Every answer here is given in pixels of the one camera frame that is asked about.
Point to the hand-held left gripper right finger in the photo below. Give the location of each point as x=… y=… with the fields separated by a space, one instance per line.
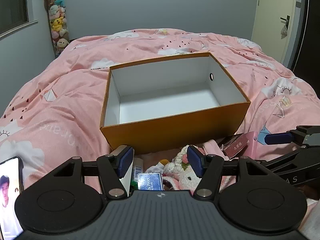
x=194 y=162

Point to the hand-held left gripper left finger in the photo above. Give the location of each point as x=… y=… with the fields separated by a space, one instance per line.
x=126 y=161

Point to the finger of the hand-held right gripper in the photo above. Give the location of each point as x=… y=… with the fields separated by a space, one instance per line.
x=277 y=138
x=300 y=160

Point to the crochet bunny doll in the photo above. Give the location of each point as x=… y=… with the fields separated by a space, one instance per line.
x=185 y=177

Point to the white box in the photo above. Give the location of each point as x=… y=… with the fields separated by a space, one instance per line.
x=127 y=183

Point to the blue card box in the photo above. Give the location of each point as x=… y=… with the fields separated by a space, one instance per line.
x=150 y=181

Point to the orange cardboard box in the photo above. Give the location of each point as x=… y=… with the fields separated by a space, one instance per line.
x=175 y=132

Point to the white bottle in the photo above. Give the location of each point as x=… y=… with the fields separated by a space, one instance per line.
x=137 y=167

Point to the pink cloth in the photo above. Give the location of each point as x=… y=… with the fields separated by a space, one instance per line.
x=212 y=147

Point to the pink case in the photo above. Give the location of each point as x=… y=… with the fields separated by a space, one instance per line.
x=251 y=145

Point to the white sock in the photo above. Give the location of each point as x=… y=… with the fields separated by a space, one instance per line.
x=155 y=169

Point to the brown labelled box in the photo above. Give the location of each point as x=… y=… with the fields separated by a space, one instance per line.
x=235 y=146

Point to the pink printed blanket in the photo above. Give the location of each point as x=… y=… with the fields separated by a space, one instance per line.
x=62 y=100

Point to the cream door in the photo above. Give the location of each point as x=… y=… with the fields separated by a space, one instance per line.
x=272 y=30

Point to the small hanging pouch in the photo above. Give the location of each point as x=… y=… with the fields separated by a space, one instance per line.
x=283 y=29

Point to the smartphone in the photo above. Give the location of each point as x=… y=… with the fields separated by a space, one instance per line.
x=10 y=192

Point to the hanging net of plush toys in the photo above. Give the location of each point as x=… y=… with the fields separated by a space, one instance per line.
x=57 y=22

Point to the window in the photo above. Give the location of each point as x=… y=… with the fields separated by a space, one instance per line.
x=12 y=2

